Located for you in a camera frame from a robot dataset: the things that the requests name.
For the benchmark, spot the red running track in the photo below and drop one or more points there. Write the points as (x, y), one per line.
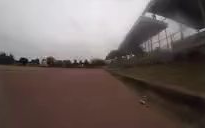
(66, 96)

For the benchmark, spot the dark tree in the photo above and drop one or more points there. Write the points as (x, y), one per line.
(118, 54)

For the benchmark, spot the dark kerb strip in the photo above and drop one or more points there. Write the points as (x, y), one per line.
(176, 100)

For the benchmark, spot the small pale litter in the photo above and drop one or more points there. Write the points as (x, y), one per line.
(143, 101)

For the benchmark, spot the pale sandy field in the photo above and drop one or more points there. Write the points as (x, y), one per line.
(10, 67)

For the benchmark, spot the grandstand with roof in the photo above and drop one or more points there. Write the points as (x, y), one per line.
(176, 30)

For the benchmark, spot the row of trees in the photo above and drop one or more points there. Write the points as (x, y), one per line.
(50, 61)

